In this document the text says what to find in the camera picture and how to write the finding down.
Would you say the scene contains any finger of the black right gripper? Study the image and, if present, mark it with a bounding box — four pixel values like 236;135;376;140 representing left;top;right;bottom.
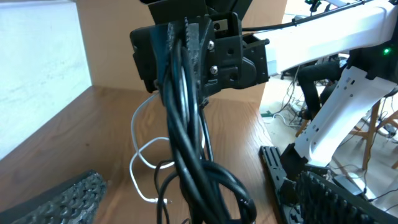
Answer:
167;22;176;53
185;17;201;84

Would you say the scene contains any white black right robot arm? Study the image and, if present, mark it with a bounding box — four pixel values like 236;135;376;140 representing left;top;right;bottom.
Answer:
130;1;397;171

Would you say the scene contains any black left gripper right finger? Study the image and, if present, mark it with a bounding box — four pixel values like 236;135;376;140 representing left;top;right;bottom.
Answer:
296;172;397;224

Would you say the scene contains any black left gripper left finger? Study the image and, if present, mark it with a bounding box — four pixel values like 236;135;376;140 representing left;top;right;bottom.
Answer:
1;170;107;224

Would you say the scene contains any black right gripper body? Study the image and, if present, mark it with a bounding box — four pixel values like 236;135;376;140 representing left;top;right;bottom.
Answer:
129;12;269;96

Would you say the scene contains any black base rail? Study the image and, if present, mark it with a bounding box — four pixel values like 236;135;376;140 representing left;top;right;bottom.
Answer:
259;143;307;223

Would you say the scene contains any white usb cable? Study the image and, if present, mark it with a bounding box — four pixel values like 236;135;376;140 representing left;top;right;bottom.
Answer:
129;68;206;205

